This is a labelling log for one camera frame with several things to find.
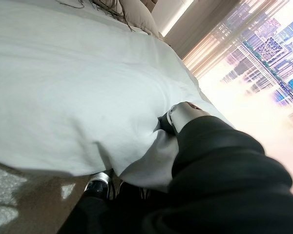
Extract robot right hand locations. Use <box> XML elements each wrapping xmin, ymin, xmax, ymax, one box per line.
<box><xmin>56</xmin><ymin>101</ymin><xmax>293</xmax><ymax>234</ymax></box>

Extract beige pillow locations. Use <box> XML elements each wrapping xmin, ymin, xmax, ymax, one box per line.
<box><xmin>119</xmin><ymin>0</ymin><xmax>160</xmax><ymax>37</ymax></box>

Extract grey fringed decorative cushion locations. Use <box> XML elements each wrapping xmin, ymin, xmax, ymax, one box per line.
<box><xmin>58</xmin><ymin>0</ymin><xmax>135</xmax><ymax>32</ymax></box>

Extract white duvet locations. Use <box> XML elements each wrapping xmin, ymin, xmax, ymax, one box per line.
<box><xmin>0</xmin><ymin>0</ymin><xmax>235</xmax><ymax>193</ymax></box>

